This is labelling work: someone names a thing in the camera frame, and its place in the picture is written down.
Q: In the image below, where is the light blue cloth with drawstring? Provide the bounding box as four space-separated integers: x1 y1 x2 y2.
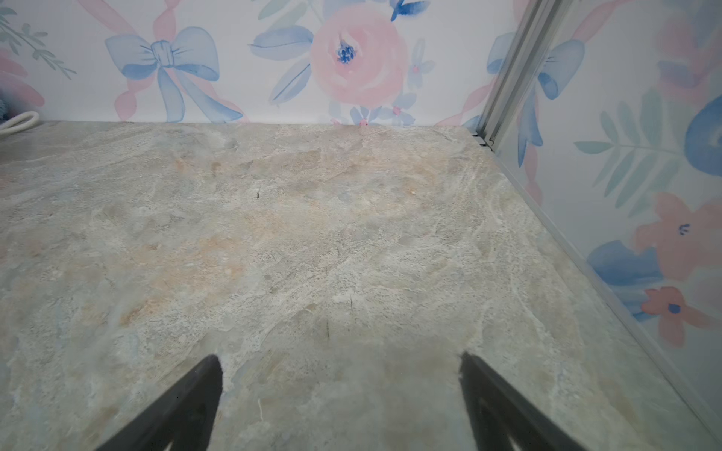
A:
1 90 41 137

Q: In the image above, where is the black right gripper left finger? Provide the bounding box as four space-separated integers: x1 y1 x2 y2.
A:
99 354 223 450

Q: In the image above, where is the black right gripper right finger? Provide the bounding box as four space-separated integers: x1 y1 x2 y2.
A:
459 351 583 450

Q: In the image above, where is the aluminium corner frame post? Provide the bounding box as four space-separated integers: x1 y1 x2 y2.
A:
476 0 575 150

